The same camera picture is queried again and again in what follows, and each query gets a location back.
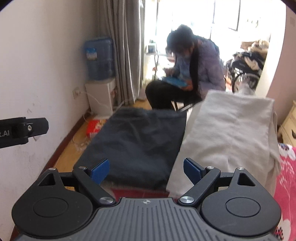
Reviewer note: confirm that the grey curtain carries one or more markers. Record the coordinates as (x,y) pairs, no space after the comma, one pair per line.
(124,46)

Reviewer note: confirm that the white water dispenser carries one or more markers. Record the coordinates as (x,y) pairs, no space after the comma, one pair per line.
(101,97)

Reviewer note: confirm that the red plastic bag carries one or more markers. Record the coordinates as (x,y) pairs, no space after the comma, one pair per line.
(94,127)

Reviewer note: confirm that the clear plastic bag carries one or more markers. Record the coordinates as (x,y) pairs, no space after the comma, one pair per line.
(246,89)

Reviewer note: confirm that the blue tablet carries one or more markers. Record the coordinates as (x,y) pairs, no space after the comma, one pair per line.
(175,82)

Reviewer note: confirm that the cream nightstand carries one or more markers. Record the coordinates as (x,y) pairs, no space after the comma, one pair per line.
(289,129)

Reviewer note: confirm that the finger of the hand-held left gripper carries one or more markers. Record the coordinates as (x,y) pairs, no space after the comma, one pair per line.
(38,126)

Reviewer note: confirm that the dark navy shirt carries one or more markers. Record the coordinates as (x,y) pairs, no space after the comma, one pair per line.
(134,143)

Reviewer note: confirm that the pile of clothes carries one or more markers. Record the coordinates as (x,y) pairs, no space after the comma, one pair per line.
(254,46)

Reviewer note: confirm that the wall socket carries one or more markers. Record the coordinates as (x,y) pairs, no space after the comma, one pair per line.
(76,93)

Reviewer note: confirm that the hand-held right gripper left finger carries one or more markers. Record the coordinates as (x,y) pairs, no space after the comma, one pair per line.
(100,171)

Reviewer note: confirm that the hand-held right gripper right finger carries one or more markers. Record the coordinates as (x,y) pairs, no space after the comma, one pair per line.
(192,171)

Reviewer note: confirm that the wheelchair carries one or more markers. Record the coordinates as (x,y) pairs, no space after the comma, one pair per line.
(245,69)

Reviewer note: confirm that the small side table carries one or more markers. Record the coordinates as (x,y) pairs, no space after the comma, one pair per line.
(157,62)

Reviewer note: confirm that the beige folded garment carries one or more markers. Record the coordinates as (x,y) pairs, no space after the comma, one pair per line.
(231,129)

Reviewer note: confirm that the blue water jug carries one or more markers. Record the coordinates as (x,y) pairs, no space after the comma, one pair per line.
(99,60)

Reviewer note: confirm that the chair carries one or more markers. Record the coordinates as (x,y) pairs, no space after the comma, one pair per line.
(182,107)

